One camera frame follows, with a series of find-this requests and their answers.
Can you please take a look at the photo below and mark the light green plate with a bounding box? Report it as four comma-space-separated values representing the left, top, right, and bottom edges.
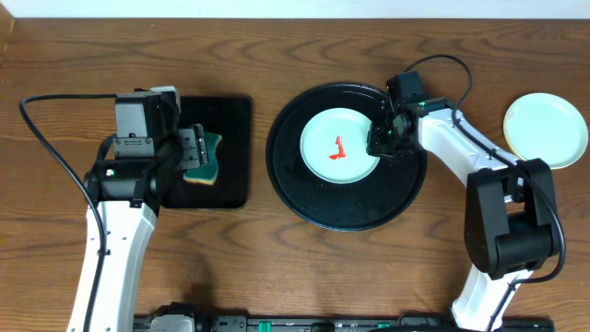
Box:
300, 108, 379, 184
502, 92, 589, 169

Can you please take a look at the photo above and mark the green yellow sponge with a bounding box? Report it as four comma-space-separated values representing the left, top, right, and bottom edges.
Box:
183, 132, 222, 186

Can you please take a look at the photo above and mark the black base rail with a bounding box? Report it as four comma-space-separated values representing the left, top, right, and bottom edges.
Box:
133, 302, 556, 332

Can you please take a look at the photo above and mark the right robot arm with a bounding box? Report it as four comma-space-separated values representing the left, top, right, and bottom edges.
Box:
367, 71, 566, 331

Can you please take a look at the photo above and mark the yellow plastic plate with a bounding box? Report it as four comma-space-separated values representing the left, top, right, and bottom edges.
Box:
502, 124, 522, 158

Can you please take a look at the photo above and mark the black rectangular sponge tray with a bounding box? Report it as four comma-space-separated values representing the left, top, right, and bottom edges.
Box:
161, 97, 252, 209

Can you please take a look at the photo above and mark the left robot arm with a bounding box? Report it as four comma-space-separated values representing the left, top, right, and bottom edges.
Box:
67, 86, 209, 331

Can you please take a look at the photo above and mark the round black tray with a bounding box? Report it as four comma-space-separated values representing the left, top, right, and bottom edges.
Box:
265, 83, 428, 231

